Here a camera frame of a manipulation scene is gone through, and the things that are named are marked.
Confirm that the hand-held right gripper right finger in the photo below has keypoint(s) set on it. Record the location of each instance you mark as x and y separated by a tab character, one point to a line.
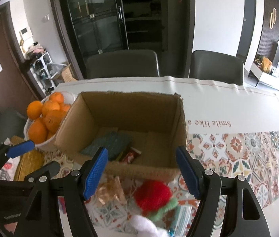
189	175

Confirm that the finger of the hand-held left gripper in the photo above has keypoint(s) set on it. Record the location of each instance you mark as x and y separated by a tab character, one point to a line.
21	148
44	170

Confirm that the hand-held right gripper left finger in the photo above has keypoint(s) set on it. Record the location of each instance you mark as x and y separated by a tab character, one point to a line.
93	175

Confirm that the orange crinkly snack packet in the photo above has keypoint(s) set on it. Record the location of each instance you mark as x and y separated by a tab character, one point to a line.
109	190

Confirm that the red and green plush toy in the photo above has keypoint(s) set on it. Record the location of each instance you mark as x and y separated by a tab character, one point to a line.
153	195

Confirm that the white plush toy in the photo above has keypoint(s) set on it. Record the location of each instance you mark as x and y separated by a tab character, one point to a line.
144	227

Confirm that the brown cardboard box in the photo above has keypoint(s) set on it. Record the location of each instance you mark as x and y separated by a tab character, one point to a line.
154	108

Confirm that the white plastic fruit basket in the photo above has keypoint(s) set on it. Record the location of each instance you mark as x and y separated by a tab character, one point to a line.
44	146

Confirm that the white red-printed packet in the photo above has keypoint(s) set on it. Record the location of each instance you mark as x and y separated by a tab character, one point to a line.
9	170

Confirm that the grey dining chair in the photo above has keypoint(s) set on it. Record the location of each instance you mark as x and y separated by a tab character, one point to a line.
216	66
122	63
6	126

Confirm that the green packet in box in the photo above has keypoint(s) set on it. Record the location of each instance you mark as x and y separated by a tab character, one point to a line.
109	140

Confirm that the small red snack packet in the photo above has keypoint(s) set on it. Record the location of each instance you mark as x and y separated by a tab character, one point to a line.
130	156

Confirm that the blue face mask packet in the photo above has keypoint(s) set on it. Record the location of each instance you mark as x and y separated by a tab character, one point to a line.
182	217

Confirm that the pile of oranges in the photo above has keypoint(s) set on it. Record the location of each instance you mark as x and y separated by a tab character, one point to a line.
50	116

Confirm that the brown door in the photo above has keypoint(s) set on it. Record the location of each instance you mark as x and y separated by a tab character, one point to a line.
8	79

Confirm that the white shoe rack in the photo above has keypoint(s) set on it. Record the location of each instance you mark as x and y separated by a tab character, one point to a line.
42	71

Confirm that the clear plastic bag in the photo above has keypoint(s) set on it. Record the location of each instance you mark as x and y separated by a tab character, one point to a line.
54	69

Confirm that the cardboard box with flaps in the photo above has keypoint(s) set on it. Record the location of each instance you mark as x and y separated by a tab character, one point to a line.
67	72

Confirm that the pink bags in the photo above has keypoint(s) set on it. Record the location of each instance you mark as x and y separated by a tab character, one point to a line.
34	50

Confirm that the white tv cabinet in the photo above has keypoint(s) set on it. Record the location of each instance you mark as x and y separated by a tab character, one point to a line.
268	79

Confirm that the yellow bag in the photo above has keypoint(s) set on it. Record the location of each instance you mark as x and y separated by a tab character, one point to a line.
267	64

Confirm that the black glass cabinet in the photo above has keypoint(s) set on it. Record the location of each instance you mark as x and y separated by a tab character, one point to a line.
119	17

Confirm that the dark doorway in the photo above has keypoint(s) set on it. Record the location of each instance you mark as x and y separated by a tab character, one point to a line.
246	24

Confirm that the wall intercom panel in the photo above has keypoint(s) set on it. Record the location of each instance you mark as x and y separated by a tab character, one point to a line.
25	33

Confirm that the white light switch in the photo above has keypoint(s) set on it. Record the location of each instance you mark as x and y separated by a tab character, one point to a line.
45	17

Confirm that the dark slatted wall panel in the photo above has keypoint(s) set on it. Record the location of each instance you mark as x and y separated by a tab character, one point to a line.
265	37

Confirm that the gold wall ornament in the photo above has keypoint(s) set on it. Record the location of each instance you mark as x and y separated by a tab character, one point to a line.
272	18

